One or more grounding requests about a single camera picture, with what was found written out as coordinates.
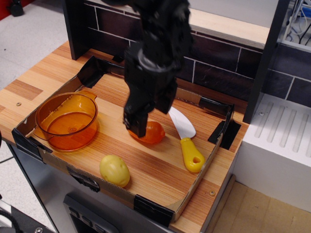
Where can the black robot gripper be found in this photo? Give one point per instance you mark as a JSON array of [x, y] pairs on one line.
[[151, 87]]

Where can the orange toy carrot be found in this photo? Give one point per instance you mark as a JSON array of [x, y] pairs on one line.
[[154, 133]]

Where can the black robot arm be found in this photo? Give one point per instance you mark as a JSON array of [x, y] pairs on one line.
[[165, 26]]

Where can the orange transparent plastic pot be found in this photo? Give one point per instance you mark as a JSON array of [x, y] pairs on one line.
[[68, 121]]

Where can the yellow toy potato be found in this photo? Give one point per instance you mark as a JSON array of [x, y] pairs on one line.
[[114, 170]]

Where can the light wooden shelf board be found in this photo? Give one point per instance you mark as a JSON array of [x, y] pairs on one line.
[[226, 28]]

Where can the grey toy oven front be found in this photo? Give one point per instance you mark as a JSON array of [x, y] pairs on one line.
[[86, 218]]

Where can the white toy sink drainboard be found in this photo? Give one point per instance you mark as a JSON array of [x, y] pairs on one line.
[[275, 155]]

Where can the toy knife yellow handle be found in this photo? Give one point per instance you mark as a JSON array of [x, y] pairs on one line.
[[193, 158]]

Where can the dark grey shelf post left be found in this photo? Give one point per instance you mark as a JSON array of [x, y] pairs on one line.
[[76, 25]]

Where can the dark grey shelf post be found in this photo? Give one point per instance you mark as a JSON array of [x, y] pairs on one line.
[[268, 51], [76, 25]]

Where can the dark grey shelf post right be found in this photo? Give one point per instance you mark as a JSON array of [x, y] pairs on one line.
[[268, 51]]

